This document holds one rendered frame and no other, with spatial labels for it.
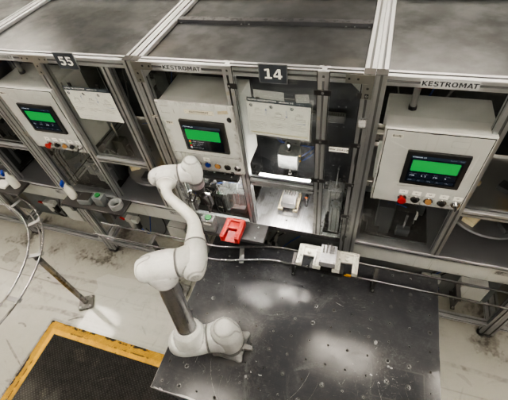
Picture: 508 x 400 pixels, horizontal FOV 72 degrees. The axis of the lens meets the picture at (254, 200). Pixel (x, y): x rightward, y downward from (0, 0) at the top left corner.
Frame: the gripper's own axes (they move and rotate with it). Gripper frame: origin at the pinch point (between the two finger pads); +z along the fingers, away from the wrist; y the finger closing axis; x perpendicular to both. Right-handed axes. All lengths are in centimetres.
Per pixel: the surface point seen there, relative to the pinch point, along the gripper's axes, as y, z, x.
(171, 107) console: 9, -66, -10
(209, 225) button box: -2.3, 14.9, 3.0
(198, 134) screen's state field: -4, -53, -7
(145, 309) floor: 62, 116, 34
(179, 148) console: 10.8, -37.9, -9.9
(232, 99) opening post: -24, -73, -11
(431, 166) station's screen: -116, -55, -4
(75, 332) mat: 112, 117, 66
